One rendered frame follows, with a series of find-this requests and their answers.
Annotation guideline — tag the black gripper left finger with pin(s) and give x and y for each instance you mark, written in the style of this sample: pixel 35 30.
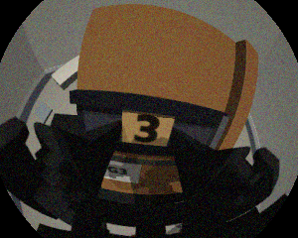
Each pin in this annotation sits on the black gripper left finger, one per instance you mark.
pixel 88 152

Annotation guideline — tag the tan square tile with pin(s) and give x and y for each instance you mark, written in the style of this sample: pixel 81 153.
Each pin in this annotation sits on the tan square tile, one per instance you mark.
pixel 145 128

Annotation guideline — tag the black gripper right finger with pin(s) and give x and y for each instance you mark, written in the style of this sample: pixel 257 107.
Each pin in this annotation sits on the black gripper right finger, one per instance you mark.
pixel 198 164

